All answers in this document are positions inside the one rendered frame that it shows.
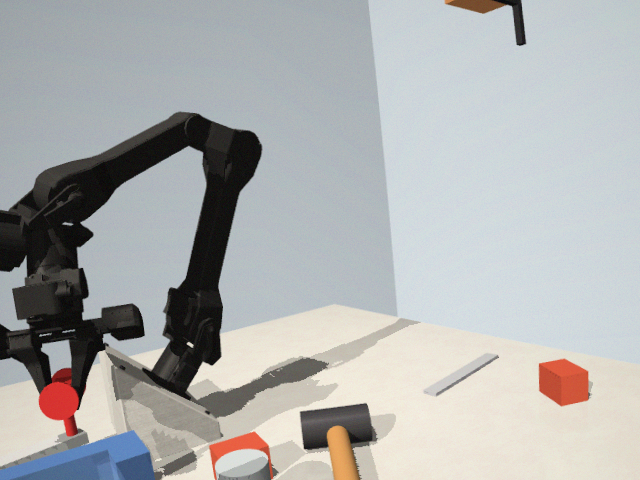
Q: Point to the grey cylinder with white end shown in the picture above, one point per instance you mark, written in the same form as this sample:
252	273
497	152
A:
243	464

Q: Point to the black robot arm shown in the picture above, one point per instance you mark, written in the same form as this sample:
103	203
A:
73	191

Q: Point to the orange-red box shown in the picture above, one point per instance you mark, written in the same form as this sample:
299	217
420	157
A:
248	441
563	382

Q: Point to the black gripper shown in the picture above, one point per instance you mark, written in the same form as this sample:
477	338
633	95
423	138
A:
123	322

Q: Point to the grey flat bar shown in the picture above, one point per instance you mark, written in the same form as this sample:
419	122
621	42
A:
443	385

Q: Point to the black mallet with wooden handle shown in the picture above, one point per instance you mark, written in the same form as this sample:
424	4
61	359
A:
337	428

